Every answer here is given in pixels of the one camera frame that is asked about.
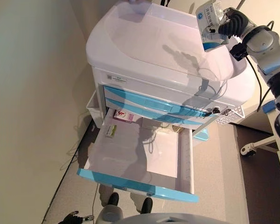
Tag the robot left black foot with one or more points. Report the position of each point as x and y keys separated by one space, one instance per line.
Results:
x=113 y=199

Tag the robot right silver arm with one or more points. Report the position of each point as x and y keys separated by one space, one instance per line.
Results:
x=263 y=44

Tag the metal cart latch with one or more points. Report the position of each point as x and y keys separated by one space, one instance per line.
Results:
x=226 y=112

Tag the robot grey torso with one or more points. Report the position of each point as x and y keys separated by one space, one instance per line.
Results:
x=177 y=219

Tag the white medical cart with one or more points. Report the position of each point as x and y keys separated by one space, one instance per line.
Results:
x=154 y=46

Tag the pink white medicine box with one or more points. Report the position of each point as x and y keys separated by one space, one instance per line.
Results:
x=123 y=116

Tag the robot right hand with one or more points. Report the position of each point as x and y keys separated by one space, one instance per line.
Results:
x=235 y=22

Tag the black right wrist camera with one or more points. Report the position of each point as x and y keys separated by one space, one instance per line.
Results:
x=238 y=51

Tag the black cart key bunch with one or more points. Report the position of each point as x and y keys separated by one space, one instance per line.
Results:
x=214 y=110

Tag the blue tape piece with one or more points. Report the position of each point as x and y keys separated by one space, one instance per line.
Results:
x=268 y=108

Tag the white blue medicine box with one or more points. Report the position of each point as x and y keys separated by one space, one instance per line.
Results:
x=210 y=23

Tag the white perforated side basket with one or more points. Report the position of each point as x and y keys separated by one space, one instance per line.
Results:
x=231 y=115

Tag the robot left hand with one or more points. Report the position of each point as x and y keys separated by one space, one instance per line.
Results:
x=72 y=220

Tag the cart label sticker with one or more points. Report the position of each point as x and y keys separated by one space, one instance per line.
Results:
x=116 y=78

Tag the robot right black foot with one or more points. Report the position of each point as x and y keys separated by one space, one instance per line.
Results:
x=147 y=205

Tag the green white medicine box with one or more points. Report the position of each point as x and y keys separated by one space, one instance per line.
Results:
x=111 y=131

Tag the robot black foot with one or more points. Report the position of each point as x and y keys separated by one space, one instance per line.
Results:
x=147 y=205
x=113 y=199

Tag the white cart side bin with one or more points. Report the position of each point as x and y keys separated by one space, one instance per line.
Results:
x=93 y=109

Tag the black floor edge strip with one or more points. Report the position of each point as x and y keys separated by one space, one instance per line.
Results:
x=54 y=198

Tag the blue white cart drawer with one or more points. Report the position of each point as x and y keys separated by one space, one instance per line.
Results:
x=158 y=151
x=172 y=113
x=149 y=100

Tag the blue lidded waste bin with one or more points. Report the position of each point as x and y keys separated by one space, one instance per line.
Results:
x=200 y=135

